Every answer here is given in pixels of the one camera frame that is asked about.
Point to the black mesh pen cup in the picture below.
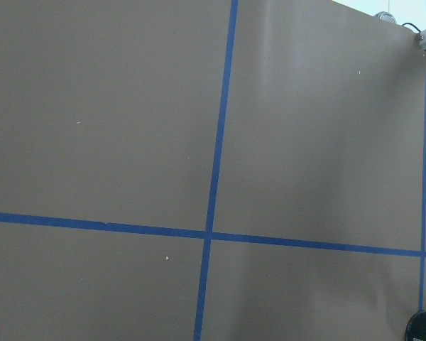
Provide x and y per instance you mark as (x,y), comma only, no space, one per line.
(416,327)

